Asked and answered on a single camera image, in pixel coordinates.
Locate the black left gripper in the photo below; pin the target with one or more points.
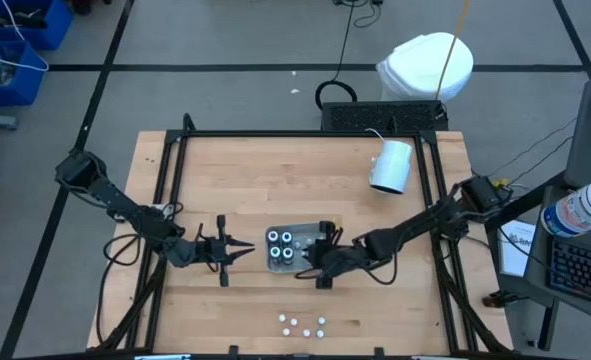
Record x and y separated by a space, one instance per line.
222 250

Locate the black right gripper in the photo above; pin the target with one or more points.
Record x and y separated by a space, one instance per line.
325 257

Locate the black-cap food coloring bottle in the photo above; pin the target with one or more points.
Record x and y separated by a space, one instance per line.
288 252

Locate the purple-cap food coloring bottle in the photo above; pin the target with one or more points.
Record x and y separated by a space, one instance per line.
273 236

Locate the blue storage bin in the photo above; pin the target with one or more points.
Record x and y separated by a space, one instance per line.
61 27
10 95

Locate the black aluminium rig frame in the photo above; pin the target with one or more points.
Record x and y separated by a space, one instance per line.
300 133

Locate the white bagged trash bin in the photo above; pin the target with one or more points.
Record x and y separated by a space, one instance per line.
415 65

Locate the dark computer desk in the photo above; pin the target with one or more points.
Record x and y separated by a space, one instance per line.
587 150

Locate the black mesh computer case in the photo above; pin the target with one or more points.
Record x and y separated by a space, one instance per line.
385 116

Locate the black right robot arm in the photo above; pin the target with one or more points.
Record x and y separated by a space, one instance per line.
425 220

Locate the black floor power adapter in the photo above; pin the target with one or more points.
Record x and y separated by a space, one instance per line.
497 299

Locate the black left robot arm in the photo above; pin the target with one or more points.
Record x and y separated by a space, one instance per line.
120 200

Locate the white wipes canister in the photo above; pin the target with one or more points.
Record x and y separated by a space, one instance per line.
580 207

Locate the black backlit keyboard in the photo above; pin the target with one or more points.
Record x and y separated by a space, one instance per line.
585 270

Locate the blue-cap food coloring bottle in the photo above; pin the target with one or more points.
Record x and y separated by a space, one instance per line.
286 236

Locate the white printed paper sheet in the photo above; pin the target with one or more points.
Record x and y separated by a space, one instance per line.
512 255

